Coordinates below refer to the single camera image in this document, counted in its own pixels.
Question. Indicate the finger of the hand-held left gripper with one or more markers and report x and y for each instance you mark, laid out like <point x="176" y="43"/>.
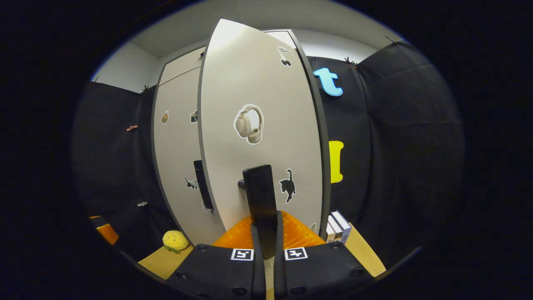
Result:
<point x="109" y="234"/>

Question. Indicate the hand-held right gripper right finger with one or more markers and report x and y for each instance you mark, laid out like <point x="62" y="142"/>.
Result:
<point x="280" y="271"/>

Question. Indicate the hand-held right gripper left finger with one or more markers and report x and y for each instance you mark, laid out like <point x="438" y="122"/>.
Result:
<point x="259" y="271"/>

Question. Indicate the beige cabinet door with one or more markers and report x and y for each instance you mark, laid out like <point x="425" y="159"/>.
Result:
<point x="258" y="83"/>
<point x="175" y="146"/>

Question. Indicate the beige double-door shoe cabinet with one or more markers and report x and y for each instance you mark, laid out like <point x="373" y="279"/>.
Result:
<point x="324" y="125"/>

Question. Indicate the yellow plush toy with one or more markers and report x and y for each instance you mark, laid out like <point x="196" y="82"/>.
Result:
<point x="175" y="241"/>

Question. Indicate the black backdrop cloth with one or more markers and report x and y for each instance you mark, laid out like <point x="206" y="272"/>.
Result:
<point x="395" y="146"/>

